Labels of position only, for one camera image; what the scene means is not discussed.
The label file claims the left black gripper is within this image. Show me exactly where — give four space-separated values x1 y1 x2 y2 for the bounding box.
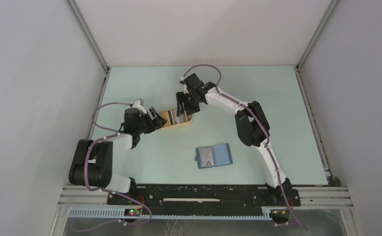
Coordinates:
136 108 166 135

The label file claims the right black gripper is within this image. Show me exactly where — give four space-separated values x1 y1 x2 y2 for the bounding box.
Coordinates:
176 91 201 117

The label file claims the silver VIP credit card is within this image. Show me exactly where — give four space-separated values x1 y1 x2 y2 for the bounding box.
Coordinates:
198 147 214 168

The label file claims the blue leather card holder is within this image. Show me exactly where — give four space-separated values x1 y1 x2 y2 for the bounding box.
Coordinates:
195 144 233 169

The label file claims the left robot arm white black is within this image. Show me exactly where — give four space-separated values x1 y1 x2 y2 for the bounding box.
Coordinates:
68 108 167 205

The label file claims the beige oval card tray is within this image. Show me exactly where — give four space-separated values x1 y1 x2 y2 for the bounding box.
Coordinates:
157 108 193 131

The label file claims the stack of cards in tray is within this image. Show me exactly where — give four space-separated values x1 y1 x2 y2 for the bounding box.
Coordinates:
159 108 188 127

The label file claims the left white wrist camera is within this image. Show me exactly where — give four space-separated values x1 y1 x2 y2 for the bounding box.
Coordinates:
131 98 147 114

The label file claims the white strip on rail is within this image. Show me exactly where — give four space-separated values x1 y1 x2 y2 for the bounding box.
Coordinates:
163 198 220 203

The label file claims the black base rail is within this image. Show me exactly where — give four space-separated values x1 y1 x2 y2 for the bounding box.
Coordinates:
127 184 301 217

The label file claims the left controller board with wires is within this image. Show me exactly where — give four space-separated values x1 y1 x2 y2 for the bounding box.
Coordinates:
124 195 145 216

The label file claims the controller board with wires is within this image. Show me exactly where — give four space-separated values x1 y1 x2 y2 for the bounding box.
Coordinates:
124 195 145 216
269 209 291 218

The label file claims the aluminium frame front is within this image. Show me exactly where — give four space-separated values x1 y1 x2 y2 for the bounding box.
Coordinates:
58 184 353 220

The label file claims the right controller board with wires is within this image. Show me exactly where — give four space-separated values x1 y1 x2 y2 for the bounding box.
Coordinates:
269 209 291 218

